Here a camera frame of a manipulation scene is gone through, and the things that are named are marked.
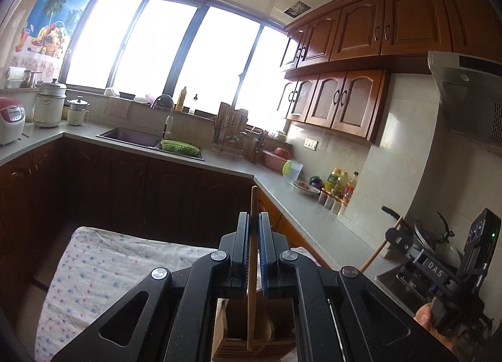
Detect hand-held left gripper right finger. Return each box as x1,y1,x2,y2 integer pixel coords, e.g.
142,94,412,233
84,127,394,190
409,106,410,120
257,212,459,362

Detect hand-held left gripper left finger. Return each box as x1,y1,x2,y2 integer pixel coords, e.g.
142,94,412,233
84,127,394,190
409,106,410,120
51,212,252,362

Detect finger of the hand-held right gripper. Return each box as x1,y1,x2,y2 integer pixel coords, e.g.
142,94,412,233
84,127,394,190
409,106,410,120
385,227,422,258

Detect wooden chopstick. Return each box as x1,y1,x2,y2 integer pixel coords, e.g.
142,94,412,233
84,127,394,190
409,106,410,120
245,185,259,352
360,216,404,272

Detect wooden utensil holder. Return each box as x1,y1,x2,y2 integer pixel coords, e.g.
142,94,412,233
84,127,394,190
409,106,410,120
212,295,299,362

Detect person's right hand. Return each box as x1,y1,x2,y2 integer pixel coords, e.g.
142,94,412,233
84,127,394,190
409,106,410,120
414,302,446,344

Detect black wok with glass lid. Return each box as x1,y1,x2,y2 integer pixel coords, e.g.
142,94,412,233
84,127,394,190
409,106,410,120
382,206,466,272

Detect stainless gas stove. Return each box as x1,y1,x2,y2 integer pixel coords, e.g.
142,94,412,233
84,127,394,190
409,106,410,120
374,268,430,317

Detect red cap sauce bottle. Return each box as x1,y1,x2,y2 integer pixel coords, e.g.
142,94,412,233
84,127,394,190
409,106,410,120
343,172,360,204

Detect small plate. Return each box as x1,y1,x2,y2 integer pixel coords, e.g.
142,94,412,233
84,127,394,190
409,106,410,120
293,181,322,197

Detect clear cup with green lid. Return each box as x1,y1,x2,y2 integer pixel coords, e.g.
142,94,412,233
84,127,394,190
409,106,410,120
282,160,305,186

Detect green label oil bottle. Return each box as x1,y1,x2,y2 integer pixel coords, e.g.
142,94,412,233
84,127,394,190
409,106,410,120
325,168,342,194

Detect pink lidded container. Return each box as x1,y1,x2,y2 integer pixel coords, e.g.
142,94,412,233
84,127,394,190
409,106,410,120
263,147,295,173

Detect wooden knife block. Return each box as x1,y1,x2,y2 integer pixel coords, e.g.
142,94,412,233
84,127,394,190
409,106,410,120
244,129,270,164

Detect green plastic basket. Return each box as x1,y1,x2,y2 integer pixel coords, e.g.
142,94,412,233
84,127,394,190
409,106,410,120
160,140,200,158

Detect dotted white tablecloth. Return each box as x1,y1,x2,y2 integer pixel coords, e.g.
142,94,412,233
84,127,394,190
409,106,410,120
35,226,330,362

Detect dark wooden base cabinets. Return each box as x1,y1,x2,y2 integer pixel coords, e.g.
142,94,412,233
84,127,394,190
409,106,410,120
0,136,334,347

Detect chrome faucet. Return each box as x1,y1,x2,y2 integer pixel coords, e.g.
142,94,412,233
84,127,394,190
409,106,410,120
151,94,175,140

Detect steel range hood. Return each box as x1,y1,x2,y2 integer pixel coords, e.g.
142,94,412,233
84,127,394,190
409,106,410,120
427,50,502,152

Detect steel kitchen sink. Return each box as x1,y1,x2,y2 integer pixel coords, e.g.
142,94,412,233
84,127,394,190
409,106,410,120
96,127,206,162

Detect beige dish cloth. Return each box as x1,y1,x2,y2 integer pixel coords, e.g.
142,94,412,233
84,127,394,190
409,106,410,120
104,96,132,120

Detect kitchen window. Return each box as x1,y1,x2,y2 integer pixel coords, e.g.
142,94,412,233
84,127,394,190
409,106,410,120
65,0,290,128

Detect small white electric pot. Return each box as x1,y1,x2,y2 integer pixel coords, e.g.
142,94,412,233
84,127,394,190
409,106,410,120
67,96,91,126

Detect large white steamer pot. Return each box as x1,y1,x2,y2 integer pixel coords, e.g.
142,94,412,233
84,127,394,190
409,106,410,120
33,79,67,128

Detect white and red rice cooker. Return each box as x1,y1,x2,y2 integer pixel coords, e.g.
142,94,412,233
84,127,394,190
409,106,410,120
0,97,26,146

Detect metal kettle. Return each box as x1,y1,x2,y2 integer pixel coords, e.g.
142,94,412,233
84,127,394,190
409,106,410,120
21,70,42,88

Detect paper towel roll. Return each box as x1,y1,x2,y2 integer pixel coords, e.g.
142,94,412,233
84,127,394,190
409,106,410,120
7,67,26,89

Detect wire dish rack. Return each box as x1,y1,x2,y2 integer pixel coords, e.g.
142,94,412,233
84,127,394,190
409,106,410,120
212,102,250,159

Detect short wooden wall cabinets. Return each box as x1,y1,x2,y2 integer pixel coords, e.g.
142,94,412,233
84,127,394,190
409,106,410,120
280,69,390,147

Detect tall wooden wall cabinets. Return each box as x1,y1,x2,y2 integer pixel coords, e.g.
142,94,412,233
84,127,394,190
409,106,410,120
280,0,502,71

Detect wall poster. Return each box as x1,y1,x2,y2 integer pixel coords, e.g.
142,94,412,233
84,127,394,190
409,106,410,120
10,0,99,84

